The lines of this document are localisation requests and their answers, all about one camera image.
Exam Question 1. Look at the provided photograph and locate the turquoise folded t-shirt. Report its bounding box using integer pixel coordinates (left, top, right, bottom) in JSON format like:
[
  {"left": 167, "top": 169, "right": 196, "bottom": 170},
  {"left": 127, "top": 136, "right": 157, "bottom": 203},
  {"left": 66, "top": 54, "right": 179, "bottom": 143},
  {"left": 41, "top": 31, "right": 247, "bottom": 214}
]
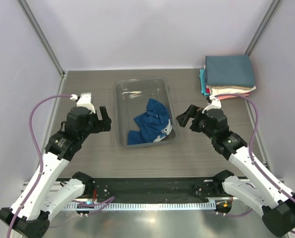
[{"left": 199, "top": 69, "right": 210, "bottom": 97}]

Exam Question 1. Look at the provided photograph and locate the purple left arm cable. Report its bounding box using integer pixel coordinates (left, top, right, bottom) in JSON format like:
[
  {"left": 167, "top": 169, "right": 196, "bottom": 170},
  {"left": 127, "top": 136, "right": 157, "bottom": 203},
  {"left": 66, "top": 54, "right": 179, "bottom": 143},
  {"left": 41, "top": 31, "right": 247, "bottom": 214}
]
[{"left": 7, "top": 95, "right": 75, "bottom": 238}]

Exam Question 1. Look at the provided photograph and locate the aluminium frame post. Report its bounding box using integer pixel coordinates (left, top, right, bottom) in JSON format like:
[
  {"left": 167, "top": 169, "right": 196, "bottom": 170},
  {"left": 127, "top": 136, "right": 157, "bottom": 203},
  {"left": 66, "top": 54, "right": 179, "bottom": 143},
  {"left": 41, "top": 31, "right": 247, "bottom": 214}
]
[
  {"left": 245, "top": 0, "right": 283, "bottom": 56},
  {"left": 17, "top": 0, "right": 65, "bottom": 77}
]

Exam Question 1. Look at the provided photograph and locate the cream folded t-shirt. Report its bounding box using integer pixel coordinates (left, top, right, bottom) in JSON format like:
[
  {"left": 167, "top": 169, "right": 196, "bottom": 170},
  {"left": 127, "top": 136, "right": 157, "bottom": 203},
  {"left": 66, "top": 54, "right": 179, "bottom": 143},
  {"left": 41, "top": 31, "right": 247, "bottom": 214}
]
[{"left": 206, "top": 85, "right": 256, "bottom": 95}]

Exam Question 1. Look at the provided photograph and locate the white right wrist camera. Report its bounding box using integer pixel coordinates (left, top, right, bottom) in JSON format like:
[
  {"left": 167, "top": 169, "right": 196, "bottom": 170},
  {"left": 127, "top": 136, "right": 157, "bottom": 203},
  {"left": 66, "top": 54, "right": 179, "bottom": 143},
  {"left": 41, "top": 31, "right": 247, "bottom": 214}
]
[{"left": 202, "top": 95, "right": 221, "bottom": 114}]

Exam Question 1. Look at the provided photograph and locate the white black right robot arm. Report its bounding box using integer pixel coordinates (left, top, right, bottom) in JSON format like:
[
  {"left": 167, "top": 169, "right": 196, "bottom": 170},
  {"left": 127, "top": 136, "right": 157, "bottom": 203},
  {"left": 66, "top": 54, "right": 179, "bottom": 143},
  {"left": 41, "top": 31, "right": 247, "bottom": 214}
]
[{"left": 176, "top": 105, "right": 295, "bottom": 237}]

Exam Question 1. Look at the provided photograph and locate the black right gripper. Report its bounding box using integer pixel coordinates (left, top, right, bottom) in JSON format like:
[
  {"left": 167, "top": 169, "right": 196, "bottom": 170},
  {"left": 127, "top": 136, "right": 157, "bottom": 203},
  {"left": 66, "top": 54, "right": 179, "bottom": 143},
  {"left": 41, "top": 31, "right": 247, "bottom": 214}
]
[{"left": 177, "top": 104, "right": 216, "bottom": 140}]

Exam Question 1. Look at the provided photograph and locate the clear plastic bin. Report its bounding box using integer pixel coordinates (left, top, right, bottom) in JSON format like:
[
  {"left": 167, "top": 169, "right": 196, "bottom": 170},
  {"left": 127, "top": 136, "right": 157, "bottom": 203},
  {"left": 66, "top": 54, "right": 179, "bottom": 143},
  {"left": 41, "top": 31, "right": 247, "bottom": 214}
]
[{"left": 114, "top": 76, "right": 179, "bottom": 148}]

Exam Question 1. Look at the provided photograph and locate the pink folded t-shirt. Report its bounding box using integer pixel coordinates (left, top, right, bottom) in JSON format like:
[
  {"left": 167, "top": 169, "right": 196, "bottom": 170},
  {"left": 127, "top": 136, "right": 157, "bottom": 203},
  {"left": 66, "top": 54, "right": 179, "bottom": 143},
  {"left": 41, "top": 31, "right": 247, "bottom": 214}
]
[{"left": 215, "top": 93, "right": 250, "bottom": 100}]

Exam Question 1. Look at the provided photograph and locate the right aluminium frame post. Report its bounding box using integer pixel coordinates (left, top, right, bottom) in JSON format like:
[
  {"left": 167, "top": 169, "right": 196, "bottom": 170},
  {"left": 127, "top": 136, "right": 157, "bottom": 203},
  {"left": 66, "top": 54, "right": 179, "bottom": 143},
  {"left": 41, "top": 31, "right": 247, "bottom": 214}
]
[{"left": 245, "top": 0, "right": 283, "bottom": 56}]

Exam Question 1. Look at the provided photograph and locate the white slotted cable duct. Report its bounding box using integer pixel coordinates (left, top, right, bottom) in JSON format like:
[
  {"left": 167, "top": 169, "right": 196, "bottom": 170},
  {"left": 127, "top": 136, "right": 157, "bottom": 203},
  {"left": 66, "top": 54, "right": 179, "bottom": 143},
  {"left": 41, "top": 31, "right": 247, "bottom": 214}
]
[{"left": 63, "top": 200, "right": 216, "bottom": 212}]

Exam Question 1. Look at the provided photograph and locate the left aluminium frame post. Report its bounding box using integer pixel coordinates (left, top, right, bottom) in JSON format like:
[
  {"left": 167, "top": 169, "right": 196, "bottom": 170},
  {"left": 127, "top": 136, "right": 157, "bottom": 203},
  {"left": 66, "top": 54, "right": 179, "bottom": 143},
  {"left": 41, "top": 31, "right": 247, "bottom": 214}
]
[{"left": 17, "top": 0, "right": 65, "bottom": 77}]

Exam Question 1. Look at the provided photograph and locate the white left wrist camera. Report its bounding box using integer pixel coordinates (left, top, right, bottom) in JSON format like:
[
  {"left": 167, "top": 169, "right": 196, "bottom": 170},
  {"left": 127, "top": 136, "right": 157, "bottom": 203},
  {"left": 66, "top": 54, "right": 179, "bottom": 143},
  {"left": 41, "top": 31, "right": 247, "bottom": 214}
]
[{"left": 70, "top": 93, "right": 96, "bottom": 114}]

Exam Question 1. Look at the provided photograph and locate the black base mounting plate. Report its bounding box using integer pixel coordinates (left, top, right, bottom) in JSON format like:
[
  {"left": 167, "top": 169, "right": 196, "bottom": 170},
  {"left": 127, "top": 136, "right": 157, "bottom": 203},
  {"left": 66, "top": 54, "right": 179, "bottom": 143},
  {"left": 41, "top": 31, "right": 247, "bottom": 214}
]
[{"left": 78, "top": 177, "right": 230, "bottom": 204}]

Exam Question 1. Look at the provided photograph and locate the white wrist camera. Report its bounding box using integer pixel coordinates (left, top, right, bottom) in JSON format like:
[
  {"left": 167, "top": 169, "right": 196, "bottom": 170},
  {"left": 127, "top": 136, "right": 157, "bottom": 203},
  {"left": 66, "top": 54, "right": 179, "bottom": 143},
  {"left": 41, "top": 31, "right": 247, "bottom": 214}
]
[
  {"left": 202, "top": 95, "right": 221, "bottom": 114},
  {"left": 70, "top": 93, "right": 96, "bottom": 114}
]

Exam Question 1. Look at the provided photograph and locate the blue printed t-shirt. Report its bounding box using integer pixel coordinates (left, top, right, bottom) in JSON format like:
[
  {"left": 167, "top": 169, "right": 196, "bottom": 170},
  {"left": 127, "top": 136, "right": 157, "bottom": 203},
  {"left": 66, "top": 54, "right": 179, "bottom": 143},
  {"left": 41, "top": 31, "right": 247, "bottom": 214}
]
[{"left": 127, "top": 98, "right": 173, "bottom": 145}]

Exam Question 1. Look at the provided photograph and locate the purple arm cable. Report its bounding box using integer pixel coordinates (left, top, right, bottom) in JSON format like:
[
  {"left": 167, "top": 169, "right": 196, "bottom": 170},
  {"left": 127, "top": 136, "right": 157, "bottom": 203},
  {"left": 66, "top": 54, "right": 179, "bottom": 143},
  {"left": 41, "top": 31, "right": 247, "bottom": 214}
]
[
  {"left": 7, "top": 95, "right": 75, "bottom": 238},
  {"left": 213, "top": 93, "right": 295, "bottom": 236}
]

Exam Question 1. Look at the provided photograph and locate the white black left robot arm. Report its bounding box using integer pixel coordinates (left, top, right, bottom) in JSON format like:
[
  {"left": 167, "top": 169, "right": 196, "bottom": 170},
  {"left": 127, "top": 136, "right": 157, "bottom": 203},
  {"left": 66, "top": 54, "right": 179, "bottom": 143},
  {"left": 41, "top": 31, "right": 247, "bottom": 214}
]
[{"left": 0, "top": 106, "right": 112, "bottom": 238}]

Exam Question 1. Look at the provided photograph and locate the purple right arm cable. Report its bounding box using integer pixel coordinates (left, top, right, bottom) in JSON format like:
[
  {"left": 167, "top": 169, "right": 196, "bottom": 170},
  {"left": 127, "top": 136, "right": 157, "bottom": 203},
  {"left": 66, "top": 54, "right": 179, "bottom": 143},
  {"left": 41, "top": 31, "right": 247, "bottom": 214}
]
[{"left": 213, "top": 93, "right": 295, "bottom": 236}]

